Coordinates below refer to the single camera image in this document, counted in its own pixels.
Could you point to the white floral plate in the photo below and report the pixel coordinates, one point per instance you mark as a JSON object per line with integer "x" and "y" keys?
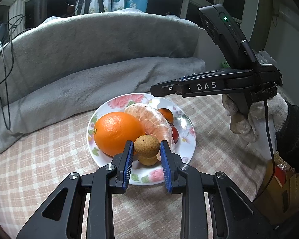
{"x": 142, "y": 175}

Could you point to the large orange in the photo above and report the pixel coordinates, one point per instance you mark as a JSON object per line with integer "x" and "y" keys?
{"x": 113, "y": 130}

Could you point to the black power adapter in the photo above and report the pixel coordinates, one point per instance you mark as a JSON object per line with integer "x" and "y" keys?
{"x": 3, "y": 31}

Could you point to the brown longan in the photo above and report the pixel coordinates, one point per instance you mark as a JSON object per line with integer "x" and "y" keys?
{"x": 147, "y": 161}
{"x": 147, "y": 146}

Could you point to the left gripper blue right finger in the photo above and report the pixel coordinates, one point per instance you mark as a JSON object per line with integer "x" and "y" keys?
{"x": 233, "y": 214}

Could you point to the grey plush blanket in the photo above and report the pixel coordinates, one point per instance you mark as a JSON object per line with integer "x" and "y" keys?
{"x": 67, "y": 66}

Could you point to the red cherry tomato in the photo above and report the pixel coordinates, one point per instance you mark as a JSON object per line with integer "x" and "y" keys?
{"x": 175, "y": 134}

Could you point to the green snack package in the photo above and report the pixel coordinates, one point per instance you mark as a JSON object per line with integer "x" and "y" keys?
{"x": 224, "y": 64}

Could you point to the white gloved right hand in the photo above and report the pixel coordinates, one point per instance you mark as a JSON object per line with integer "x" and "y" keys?
{"x": 252, "y": 128}

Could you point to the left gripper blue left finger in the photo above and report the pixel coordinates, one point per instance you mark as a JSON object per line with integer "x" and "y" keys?
{"x": 61, "y": 214}

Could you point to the small tangerine with stem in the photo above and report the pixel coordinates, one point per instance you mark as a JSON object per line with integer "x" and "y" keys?
{"x": 167, "y": 114}

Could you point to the beige plaid cloth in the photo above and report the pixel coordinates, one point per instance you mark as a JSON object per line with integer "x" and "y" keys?
{"x": 35, "y": 165}

